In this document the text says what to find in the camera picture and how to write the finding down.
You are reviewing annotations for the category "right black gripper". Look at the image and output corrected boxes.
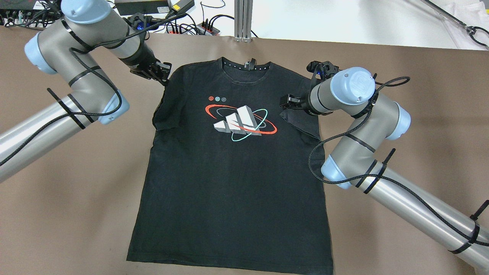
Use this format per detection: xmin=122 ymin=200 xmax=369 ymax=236
xmin=279 ymin=94 xmax=317 ymax=116

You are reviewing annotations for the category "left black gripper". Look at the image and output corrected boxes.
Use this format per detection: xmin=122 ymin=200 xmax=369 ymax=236
xmin=126 ymin=46 xmax=172 ymax=85

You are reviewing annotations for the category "black printed t-shirt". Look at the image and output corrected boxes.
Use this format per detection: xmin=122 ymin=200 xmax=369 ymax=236
xmin=127 ymin=57 xmax=334 ymax=275

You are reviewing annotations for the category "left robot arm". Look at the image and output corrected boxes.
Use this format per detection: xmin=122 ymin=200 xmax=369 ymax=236
xmin=0 ymin=0 xmax=172 ymax=181

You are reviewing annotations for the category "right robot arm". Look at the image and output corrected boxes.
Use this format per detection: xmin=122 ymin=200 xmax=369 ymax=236
xmin=279 ymin=63 xmax=489 ymax=275

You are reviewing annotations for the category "left grey usb hub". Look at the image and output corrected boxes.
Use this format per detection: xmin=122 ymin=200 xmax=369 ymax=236
xmin=165 ymin=23 xmax=194 ymax=35

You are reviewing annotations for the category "grey usb hub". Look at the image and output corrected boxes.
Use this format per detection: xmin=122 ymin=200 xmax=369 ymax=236
xmin=196 ymin=21 xmax=220 ymax=36
xmin=165 ymin=23 xmax=194 ymax=35

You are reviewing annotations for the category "black electronics box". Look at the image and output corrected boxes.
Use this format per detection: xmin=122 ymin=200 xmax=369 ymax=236
xmin=113 ymin=0 xmax=170 ymax=16

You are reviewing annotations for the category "black power adapter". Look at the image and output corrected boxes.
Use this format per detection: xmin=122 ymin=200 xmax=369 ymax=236
xmin=165 ymin=0 xmax=194 ymax=20

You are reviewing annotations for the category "right grey usb hub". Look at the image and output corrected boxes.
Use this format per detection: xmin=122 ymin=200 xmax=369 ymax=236
xmin=196 ymin=21 xmax=220 ymax=36

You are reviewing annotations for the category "metal grabber tool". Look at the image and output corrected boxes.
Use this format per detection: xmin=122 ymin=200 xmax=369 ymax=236
xmin=422 ymin=0 xmax=488 ymax=47

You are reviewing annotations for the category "white cloth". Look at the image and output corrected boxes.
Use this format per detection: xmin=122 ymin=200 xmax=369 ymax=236
xmin=442 ymin=0 xmax=489 ymax=50

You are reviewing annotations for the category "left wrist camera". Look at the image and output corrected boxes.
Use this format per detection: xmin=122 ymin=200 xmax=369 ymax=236
xmin=127 ymin=13 xmax=153 ymax=32

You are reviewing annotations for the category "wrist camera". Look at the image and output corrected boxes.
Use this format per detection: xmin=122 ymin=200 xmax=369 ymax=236
xmin=127 ymin=13 xmax=153 ymax=32
xmin=307 ymin=61 xmax=340 ymax=79

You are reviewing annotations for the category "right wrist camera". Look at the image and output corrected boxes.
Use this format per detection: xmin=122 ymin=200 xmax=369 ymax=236
xmin=307 ymin=61 xmax=340 ymax=79

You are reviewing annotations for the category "upper aluminium frame post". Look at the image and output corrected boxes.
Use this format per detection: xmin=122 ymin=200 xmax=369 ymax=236
xmin=234 ymin=0 xmax=253 ymax=42

